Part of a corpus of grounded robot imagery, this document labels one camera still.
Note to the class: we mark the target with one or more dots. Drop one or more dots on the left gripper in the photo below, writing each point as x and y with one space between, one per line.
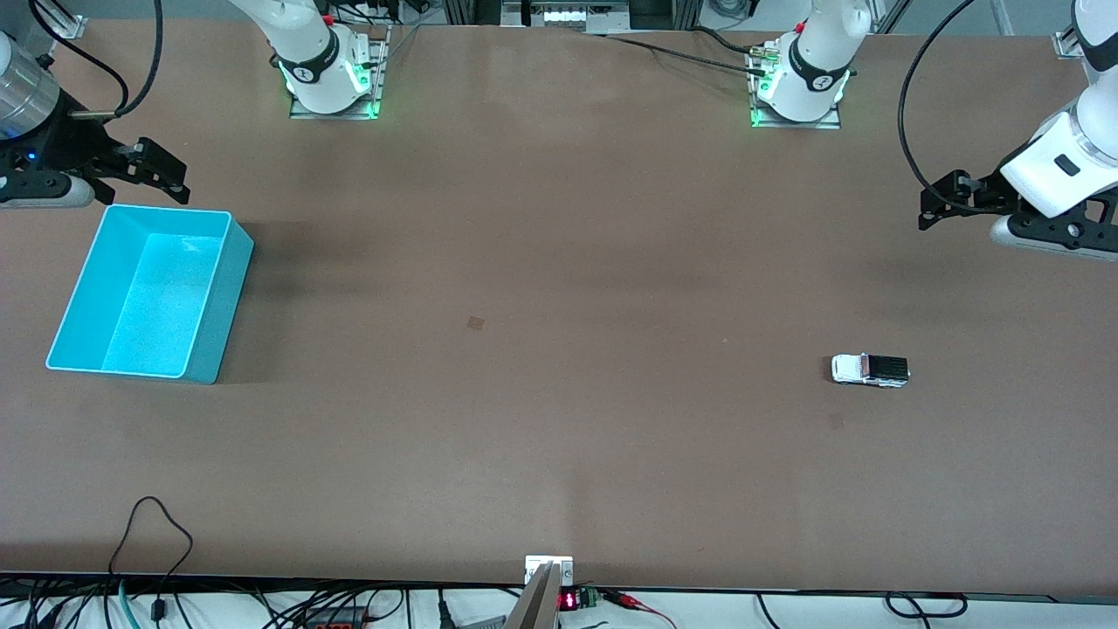
980 194

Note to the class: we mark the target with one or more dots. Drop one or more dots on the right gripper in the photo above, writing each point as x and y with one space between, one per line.
63 144

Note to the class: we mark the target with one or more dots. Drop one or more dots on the white jeep toy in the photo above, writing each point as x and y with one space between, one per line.
865 369

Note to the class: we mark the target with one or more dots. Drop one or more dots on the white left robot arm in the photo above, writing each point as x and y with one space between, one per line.
821 52

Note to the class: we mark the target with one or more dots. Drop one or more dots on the teal plastic bin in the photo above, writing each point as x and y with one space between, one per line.
148 297

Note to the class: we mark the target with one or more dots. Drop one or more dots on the silver lit device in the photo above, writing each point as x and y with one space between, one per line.
563 16

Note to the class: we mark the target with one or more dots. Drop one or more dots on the red power strip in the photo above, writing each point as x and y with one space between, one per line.
336 620

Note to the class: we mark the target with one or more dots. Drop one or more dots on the red digit display module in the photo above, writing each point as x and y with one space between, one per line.
569 600

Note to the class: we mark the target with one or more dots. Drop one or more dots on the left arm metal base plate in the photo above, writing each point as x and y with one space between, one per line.
831 123

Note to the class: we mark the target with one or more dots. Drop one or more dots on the aluminium corner bracket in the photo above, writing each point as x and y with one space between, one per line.
65 22
1067 42

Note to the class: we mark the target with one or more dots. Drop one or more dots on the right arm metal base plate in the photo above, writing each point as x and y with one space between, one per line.
378 65

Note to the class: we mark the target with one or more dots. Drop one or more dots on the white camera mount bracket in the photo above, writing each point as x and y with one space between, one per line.
534 563

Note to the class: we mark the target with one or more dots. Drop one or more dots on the grey camera mount bar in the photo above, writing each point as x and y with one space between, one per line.
534 607

